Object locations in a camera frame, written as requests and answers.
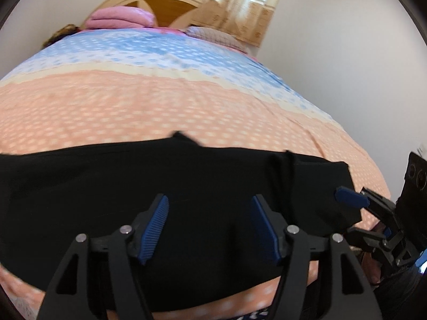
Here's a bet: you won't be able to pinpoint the brown patterned bag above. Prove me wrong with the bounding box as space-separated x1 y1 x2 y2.
42 23 82 47

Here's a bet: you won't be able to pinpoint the dark dotted cloth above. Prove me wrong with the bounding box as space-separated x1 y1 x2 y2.
230 307 272 320

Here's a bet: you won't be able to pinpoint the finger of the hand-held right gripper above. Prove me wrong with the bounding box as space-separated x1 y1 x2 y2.
334 187 397 222
345 225 406 265

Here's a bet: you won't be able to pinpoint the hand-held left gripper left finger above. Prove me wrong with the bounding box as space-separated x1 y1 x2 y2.
37 193 170 320

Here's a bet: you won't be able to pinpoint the cream wooden headboard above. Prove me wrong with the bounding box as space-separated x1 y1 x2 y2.
89 0 214 29

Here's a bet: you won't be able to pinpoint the striped pillow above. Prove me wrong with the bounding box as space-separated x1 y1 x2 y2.
184 26 249 54

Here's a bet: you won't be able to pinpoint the polka dot bedspread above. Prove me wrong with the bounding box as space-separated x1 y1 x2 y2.
0 27 392 320

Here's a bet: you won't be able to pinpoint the pink folded blanket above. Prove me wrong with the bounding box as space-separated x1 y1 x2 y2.
83 6 159 30

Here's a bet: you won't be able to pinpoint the black pants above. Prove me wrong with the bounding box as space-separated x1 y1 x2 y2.
0 131 362 310

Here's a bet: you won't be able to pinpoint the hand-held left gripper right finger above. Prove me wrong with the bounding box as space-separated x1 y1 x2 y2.
251 194 382 320

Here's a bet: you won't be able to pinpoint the beige floral window curtain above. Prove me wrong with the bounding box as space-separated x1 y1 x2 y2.
142 0 289 45

